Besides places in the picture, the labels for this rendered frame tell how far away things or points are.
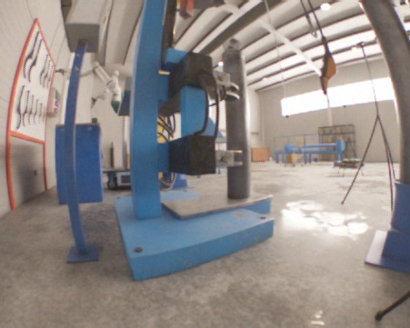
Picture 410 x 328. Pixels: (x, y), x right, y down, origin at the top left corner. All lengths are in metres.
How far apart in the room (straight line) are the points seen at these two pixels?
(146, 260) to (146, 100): 0.90
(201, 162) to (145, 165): 0.38
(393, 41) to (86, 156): 2.72
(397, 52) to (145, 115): 1.46
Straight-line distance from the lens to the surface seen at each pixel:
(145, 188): 1.13
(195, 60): 1.03
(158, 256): 0.78
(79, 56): 1.11
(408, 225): 1.03
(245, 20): 7.54
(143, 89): 1.20
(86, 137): 2.27
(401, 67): 1.08
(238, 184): 1.48
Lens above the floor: 0.50
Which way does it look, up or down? 2 degrees down
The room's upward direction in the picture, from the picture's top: 1 degrees counter-clockwise
